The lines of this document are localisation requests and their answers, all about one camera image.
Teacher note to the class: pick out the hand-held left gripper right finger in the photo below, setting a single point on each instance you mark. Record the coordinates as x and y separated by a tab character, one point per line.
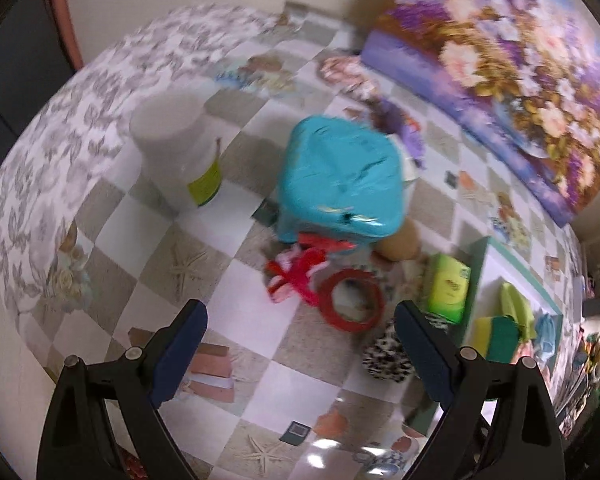
425	355

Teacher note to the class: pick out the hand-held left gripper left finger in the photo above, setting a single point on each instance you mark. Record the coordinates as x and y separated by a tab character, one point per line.
177	350

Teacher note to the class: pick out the leopard print scrunchie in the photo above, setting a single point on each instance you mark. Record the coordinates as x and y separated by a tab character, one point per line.
385	355

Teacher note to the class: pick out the green yellow sponge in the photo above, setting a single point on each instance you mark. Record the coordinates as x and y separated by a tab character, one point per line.
500	342

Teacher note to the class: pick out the yellow-green cloth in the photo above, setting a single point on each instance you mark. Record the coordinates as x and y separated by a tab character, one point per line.
515	305

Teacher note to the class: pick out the pink white chevron cloth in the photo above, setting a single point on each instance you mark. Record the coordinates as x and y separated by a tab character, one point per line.
532	355

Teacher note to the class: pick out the teal shallow tray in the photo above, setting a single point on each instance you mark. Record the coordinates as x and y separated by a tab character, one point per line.
495	270

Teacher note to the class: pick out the blue face mask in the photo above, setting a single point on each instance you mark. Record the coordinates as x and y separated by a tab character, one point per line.
547	332

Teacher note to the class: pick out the teal plastic heart case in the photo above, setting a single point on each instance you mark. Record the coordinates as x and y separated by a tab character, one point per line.
340	180

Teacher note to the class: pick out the green tissue pack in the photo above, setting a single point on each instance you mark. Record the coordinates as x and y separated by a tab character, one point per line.
447	285

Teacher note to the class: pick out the checkered printed tablecloth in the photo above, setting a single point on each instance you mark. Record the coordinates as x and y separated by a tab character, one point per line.
260	310

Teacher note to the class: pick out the red tape roll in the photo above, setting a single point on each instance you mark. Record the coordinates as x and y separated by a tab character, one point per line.
327	305

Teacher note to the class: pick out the beige round makeup sponge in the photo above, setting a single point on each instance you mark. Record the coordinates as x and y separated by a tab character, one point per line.
402	245

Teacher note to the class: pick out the red patterned fabric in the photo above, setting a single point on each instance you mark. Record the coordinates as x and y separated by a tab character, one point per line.
132	467

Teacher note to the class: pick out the red pink toy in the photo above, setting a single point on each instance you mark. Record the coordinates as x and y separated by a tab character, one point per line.
300	265

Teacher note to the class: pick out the white jar with green label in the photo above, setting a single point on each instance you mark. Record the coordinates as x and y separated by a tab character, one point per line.
170	150

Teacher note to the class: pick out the purple flower toy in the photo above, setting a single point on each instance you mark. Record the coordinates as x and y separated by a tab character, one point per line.
405	130

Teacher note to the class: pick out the floral canvas painting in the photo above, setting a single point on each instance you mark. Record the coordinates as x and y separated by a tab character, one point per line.
505	60

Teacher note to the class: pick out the brown door frame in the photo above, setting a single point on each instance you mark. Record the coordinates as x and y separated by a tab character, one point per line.
62	15

